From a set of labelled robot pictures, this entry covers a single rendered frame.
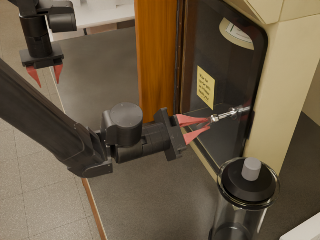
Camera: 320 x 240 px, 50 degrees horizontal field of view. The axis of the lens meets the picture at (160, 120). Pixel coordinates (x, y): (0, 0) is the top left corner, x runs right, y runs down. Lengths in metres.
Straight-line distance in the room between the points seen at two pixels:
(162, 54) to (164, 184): 0.34
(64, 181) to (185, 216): 1.43
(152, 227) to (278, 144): 0.33
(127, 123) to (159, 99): 0.44
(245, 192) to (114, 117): 0.25
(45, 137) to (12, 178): 1.75
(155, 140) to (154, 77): 0.34
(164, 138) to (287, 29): 0.29
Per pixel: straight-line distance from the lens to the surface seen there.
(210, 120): 0.66
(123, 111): 0.59
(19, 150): 2.45
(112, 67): 1.31
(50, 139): 0.56
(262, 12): 0.52
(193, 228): 0.81
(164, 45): 0.92
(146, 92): 0.97
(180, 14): 0.82
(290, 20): 0.57
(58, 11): 0.86
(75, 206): 2.04
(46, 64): 0.91
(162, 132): 0.66
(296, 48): 0.61
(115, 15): 1.77
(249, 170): 0.58
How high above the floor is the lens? 1.63
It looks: 41 degrees down
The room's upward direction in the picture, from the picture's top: straight up
